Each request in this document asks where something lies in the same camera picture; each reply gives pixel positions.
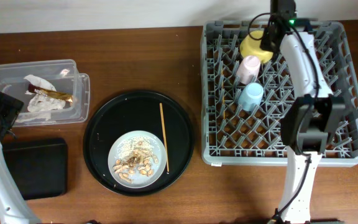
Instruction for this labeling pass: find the yellow bowl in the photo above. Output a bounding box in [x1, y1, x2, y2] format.
[239, 30, 273, 64]

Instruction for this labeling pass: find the pink cup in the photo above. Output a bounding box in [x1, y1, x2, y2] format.
[236, 55, 260, 85]

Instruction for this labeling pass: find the wooden chopstick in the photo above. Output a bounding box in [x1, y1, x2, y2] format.
[159, 103, 170, 174]
[221, 68, 226, 121]

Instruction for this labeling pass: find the light blue cup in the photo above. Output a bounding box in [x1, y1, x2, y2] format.
[237, 82, 264, 112]

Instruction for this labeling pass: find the grey plate with food scraps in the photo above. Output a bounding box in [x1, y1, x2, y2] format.
[108, 131, 167, 189]

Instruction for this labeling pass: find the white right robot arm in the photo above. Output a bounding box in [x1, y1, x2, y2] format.
[261, 13, 346, 223]

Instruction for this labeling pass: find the clear plastic waste bin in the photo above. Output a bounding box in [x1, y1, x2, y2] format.
[0, 59, 90, 127]

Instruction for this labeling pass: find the grey plastic dishwasher rack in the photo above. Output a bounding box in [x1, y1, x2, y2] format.
[201, 21, 358, 167]

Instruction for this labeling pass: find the crumpled white tissue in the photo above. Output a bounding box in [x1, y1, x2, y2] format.
[16, 75, 66, 123]

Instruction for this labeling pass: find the gold snack wrapper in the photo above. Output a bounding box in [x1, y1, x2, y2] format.
[27, 83, 73, 104]

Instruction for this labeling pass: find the black rectangular box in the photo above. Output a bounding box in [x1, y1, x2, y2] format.
[2, 138, 68, 200]

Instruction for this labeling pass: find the round black serving tray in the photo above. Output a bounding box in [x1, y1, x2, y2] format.
[83, 90, 195, 197]

